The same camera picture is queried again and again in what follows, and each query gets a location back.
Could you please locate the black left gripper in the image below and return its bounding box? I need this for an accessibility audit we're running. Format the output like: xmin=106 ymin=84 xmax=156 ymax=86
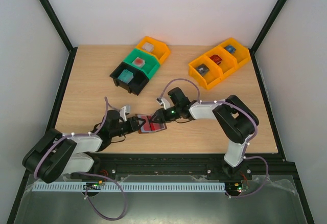
xmin=110 ymin=116 xmax=146 ymax=138

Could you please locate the brown leather card holder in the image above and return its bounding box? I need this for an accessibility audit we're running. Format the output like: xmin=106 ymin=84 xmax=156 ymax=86
xmin=135 ymin=113 xmax=168 ymax=135

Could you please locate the red credit card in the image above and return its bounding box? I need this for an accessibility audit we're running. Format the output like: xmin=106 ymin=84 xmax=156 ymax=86
xmin=142 ymin=115 xmax=167 ymax=132

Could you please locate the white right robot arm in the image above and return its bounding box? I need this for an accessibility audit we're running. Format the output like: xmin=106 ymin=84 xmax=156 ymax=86
xmin=149 ymin=87 xmax=259 ymax=179

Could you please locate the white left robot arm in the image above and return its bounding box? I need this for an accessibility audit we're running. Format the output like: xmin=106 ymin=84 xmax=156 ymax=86
xmin=22 ymin=110 xmax=146 ymax=183

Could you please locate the teal card stack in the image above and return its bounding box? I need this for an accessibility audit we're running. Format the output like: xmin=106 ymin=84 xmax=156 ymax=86
xmin=118 ymin=69 xmax=134 ymax=84

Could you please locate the red white card stack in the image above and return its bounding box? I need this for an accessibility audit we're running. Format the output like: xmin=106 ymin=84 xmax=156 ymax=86
xmin=132 ymin=57 xmax=145 ymax=68

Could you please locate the grey VIP card stack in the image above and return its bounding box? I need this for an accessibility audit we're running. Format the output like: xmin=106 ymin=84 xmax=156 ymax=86
xmin=196 ymin=63 xmax=209 ymax=76

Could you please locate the blue card stack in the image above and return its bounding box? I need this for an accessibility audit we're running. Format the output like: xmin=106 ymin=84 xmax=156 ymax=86
xmin=224 ymin=44 xmax=236 ymax=54

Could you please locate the black bin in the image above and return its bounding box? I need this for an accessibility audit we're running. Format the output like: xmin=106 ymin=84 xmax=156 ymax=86
xmin=109 ymin=62 xmax=149 ymax=96

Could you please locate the green bin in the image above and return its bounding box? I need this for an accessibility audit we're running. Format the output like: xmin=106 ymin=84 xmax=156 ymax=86
xmin=124 ymin=49 xmax=160 ymax=79

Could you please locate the yellow bin near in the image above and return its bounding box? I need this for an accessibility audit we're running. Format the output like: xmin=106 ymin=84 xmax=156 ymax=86
xmin=188 ymin=55 xmax=222 ymax=90

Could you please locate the yellow bin left group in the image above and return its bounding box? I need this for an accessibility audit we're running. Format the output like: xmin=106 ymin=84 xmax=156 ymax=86
xmin=136 ymin=36 xmax=171 ymax=65

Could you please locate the yellow bin middle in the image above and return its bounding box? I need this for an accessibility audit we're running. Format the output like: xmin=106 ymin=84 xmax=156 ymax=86
xmin=204 ymin=46 xmax=238 ymax=80

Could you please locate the yellow bin far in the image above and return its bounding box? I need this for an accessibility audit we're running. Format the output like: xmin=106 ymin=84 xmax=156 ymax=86
xmin=219 ymin=37 xmax=251 ymax=70

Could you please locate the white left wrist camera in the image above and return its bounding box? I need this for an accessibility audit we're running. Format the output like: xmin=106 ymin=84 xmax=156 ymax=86
xmin=119 ymin=105 xmax=131 ymax=122

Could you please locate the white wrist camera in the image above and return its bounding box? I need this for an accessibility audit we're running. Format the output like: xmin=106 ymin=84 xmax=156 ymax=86
xmin=119 ymin=105 xmax=131 ymax=122
xmin=156 ymin=97 xmax=171 ymax=110

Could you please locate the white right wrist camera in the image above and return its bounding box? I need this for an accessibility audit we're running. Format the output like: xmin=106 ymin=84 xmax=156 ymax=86
xmin=156 ymin=97 xmax=171 ymax=110

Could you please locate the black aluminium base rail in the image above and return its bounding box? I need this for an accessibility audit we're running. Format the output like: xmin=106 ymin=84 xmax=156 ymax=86
xmin=86 ymin=153 xmax=259 ymax=177

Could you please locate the white slotted cable duct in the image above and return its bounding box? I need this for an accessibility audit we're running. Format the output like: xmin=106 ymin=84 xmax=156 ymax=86
xmin=31 ymin=182 xmax=225 ymax=193

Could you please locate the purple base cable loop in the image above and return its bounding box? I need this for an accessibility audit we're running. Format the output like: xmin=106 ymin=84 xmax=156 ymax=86
xmin=83 ymin=173 xmax=128 ymax=219

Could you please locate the black frame post left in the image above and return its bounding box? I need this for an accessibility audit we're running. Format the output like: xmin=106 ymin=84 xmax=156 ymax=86
xmin=27 ymin=0 xmax=75 ymax=52

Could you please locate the black frame post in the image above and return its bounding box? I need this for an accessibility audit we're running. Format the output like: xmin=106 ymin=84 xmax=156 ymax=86
xmin=250 ymin=0 xmax=301 ymax=52
xmin=27 ymin=0 xmax=75 ymax=52

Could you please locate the black frame post right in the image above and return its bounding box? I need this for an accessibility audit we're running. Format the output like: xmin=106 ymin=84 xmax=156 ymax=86
xmin=250 ymin=0 xmax=301 ymax=52

